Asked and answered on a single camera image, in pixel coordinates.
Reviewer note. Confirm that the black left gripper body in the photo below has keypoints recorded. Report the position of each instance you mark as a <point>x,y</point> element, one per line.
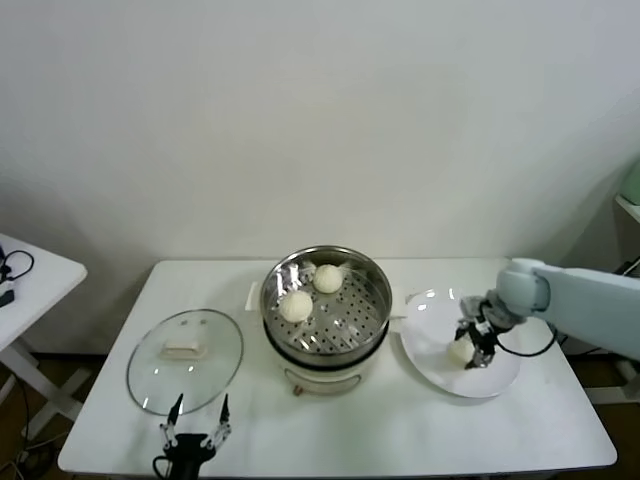
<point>189,457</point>

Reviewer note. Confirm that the white round plate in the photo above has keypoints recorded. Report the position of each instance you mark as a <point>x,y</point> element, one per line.
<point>430,325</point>

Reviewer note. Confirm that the white shelf board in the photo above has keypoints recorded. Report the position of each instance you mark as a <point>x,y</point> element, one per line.
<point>631,207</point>

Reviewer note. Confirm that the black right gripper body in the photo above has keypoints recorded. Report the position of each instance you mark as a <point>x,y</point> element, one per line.
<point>484,339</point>

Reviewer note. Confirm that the stainless steel steamer basket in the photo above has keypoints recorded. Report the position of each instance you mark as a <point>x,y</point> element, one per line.
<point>345,330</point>

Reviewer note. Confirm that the small black white device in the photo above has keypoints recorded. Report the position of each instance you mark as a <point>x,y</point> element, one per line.
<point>5,298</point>

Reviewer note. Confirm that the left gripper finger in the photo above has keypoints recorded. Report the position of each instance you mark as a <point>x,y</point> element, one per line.
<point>224,410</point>
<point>175,410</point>

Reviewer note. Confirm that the white steamed baozi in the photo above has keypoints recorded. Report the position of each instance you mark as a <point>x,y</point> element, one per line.
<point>327,279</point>
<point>296,306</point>
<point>459,352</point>

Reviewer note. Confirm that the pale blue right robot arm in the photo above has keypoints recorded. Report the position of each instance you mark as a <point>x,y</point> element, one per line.
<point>585,300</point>

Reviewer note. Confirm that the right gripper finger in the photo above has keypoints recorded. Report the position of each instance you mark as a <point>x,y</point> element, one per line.
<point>462,332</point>
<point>479,360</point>

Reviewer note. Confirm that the cream white electric cooker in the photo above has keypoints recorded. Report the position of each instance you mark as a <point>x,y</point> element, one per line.
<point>320,382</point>

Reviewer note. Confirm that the white metal floor frame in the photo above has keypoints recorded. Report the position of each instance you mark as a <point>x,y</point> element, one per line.
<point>615,395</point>

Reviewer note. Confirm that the white folding side table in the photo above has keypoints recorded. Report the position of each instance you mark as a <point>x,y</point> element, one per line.
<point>45,295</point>

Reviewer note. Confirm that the round glass pot lid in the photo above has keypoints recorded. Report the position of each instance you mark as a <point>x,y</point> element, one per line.
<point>180,347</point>

